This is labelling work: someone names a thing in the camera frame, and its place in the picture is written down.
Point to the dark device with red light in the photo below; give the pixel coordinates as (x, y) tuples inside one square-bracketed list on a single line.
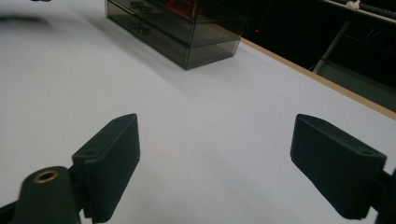
[(258, 21)]

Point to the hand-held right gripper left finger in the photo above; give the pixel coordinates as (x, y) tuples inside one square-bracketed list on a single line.
[(109, 168)]

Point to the white crumpled paper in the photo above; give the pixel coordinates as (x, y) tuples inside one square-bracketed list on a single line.
[(354, 4)]

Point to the black keyboard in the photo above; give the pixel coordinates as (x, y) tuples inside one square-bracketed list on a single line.
[(378, 8)]

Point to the grey lower desk shelf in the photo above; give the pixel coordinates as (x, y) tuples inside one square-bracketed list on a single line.
[(361, 85)]

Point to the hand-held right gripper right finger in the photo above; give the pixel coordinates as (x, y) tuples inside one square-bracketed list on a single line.
[(336, 171)]

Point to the white metal desk leg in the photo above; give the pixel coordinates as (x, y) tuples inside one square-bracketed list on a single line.
[(331, 46)]

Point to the wooden background desk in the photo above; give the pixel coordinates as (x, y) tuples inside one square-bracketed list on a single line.
[(370, 13)]

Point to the smoky clear acrylic drawer organizer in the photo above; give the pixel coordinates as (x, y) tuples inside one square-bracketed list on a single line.
[(174, 40)]

